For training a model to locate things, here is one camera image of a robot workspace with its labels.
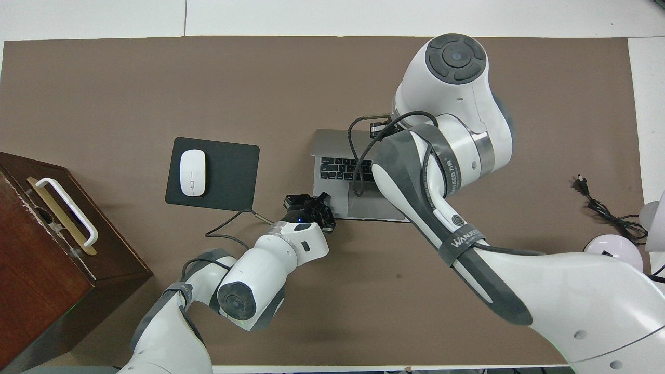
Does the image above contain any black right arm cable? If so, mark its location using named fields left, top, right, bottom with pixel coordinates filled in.
left=347, top=111, right=545, bottom=256

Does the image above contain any white box handle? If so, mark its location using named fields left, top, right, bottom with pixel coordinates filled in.
left=35, top=178, right=99, bottom=247

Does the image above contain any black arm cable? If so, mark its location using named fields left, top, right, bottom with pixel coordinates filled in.
left=347, top=111, right=545, bottom=256
left=179, top=208, right=275, bottom=333

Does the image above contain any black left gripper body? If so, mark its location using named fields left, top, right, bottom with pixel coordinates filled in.
left=282, top=199, right=326, bottom=225

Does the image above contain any brass handle backplate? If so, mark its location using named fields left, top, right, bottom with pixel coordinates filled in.
left=27, top=177, right=97, bottom=256

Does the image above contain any dark wooden box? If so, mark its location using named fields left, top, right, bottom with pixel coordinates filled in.
left=0, top=152, right=154, bottom=372

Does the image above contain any white desk lamp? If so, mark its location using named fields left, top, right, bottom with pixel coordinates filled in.
left=583, top=190, right=665, bottom=276

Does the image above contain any black mouse pad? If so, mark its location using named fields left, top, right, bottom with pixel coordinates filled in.
left=165, top=137, right=260, bottom=211

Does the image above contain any white computer mouse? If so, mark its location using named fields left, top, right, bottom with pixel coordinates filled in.
left=179, top=149, right=207, bottom=197

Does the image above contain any silver laptop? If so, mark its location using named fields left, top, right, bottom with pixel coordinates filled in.
left=311, top=129, right=411, bottom=223

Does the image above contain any black lamp power cable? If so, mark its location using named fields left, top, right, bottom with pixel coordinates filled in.
left=573, top=175, right=665, bottom=284

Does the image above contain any brown table mat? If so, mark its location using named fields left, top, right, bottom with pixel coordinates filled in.
left=0, top=35, right=645, bottom=367

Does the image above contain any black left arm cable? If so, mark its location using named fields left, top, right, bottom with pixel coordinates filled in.
left=179, top=208, right=275, bottom=333

